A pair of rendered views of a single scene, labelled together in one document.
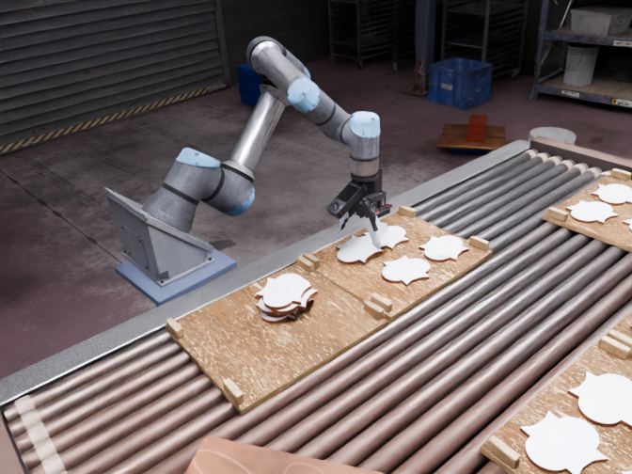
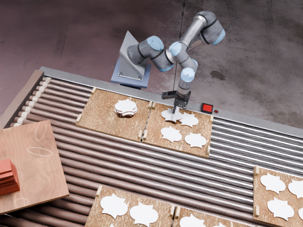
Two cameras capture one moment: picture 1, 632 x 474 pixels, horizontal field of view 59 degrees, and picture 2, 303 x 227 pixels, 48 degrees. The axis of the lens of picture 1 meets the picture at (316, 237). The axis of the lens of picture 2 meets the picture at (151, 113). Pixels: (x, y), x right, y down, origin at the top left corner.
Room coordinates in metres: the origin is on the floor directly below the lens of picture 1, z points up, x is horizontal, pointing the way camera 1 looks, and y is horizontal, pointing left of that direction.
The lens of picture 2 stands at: (0.10, -1.04, 2.53)
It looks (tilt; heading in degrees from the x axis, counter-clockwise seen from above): 46 degrees down; 42
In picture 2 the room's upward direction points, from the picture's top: 10 degrees clockwise
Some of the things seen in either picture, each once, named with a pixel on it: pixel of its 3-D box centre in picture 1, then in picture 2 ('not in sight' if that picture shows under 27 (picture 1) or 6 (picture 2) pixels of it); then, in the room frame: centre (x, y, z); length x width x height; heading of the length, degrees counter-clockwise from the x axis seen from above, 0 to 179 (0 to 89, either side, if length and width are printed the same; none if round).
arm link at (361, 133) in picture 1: (363, 135); (186, 78); (1.34, -0.14, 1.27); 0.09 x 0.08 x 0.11; 32
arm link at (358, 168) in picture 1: (363, 165); (183, 88); (1.34, -0.14, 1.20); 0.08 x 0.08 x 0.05
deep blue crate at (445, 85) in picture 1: (459, 83); not in sight; (5.51, -1.55, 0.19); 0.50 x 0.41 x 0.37; 35
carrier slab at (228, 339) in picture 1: (276, 325); (115, 114); (1.04, 0.11, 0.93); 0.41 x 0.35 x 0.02; 127
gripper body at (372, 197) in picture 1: (365, 192); (181, 97); (1.34, -0.14, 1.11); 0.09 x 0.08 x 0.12; 128
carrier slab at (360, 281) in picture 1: (395, 258); (179, 129); (1.29, -0.22, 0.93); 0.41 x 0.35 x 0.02; 128
